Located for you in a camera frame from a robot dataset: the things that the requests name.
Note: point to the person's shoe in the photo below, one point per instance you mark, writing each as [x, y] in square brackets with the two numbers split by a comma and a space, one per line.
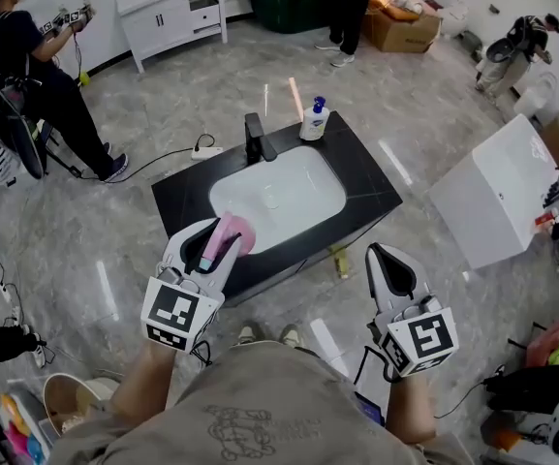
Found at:
[251, 333]
[291, 334]

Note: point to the black phone blue screen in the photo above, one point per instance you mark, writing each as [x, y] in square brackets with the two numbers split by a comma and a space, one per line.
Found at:
[370, 410]

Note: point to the dark green bathtub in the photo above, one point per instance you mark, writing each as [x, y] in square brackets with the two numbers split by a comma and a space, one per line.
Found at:
[284, 5]

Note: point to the grey bin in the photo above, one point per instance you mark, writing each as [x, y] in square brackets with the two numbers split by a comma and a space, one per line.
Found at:
[470, 46]

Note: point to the person's right forearm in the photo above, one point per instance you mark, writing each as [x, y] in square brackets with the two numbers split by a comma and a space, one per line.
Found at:
[410, 410]

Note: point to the small red box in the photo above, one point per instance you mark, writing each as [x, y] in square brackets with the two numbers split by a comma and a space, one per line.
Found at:
[545, 219]

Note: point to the white blue pump bottle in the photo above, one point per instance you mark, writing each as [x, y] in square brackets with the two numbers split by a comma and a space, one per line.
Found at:
[314, 121]

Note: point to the person's left shoe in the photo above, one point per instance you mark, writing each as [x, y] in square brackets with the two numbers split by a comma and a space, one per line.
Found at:
[251, 333]

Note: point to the white vanity cabinet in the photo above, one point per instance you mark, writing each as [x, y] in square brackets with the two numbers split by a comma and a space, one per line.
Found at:
[172, 22]

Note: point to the pink cloth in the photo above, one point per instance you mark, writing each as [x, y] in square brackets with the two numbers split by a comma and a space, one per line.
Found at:
[557, 339]

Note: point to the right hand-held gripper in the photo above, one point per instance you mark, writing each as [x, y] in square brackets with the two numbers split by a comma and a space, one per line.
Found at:
[424, 339]

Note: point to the person's right shoe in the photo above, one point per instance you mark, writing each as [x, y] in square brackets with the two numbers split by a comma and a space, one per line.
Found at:
[291, 334]

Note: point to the black faucet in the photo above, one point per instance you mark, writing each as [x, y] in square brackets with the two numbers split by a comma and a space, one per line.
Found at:
[256, 138]

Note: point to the white bathtub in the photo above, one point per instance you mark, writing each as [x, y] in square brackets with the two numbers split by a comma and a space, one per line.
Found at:
[497, 192]

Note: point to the person's grey t-shirt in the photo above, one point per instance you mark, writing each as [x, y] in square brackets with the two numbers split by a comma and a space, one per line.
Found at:
[259, 405]

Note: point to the beige round bin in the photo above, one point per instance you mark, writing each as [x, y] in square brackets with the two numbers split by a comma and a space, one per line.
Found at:
[78, 402]

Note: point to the white toilet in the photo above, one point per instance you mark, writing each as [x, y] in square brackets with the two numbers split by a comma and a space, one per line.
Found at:
[536, 97]
[455, 15]

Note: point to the yellow-green ball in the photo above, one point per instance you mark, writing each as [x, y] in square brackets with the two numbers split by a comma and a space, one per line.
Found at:
[84, 78]

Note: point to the black sink cabinet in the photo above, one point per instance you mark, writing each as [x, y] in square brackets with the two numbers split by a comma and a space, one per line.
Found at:
[356, 172]

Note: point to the colourful plastic items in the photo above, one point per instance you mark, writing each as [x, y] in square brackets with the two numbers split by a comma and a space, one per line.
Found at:
[20, 434]

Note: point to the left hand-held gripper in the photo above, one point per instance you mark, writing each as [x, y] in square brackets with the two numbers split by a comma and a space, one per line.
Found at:
[172, 308]

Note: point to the person's left forearm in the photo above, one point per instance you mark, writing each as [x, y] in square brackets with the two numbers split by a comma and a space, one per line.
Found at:
[143, 381]

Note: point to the white sink basin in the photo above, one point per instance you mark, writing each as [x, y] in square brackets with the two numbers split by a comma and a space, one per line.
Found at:
[284, 177]

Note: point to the black chair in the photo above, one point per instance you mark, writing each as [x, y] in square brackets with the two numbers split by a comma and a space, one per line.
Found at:
[10, 114]

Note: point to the large cardboard box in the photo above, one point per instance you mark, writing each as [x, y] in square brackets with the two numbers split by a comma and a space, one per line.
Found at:
[400, 32]

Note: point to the yellow wooden block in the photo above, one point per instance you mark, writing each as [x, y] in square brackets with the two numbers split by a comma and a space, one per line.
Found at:
[341, 262]

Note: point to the white floor power strip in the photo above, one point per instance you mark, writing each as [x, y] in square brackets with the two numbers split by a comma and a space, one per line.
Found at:
[10, 303]

